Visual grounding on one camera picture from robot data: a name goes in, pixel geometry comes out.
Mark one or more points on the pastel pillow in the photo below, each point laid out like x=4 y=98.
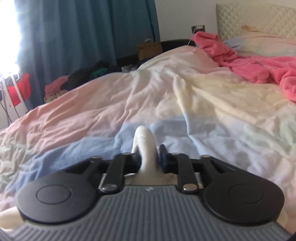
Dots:
x=251 y=41

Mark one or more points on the brown paper bag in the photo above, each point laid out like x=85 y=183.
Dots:
x=149 y=49

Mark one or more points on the teal curtain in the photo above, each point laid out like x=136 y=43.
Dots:
x=60 y=37

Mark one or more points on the red cloth on rack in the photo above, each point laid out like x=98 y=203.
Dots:
x=24 y=88

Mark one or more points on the white drying rack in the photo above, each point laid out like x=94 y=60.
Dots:
x=6 y=100

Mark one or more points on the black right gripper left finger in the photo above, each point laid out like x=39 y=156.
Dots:
x=121 y=165

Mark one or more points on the pastel rainbow duvet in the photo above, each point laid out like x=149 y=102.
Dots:
x=190 y=103

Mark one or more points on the pile of dark clothes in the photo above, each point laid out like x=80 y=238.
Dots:
x=81 y=76

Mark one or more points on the pink fleece blanket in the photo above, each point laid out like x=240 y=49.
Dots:
x=278 y=70

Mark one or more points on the black bedside sofa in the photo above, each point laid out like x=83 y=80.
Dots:
x=166 y=46

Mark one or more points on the wall power outlet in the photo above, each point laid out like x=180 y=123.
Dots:
x=198 y=28

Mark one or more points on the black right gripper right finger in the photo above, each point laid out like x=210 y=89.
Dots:
x=181 y=165

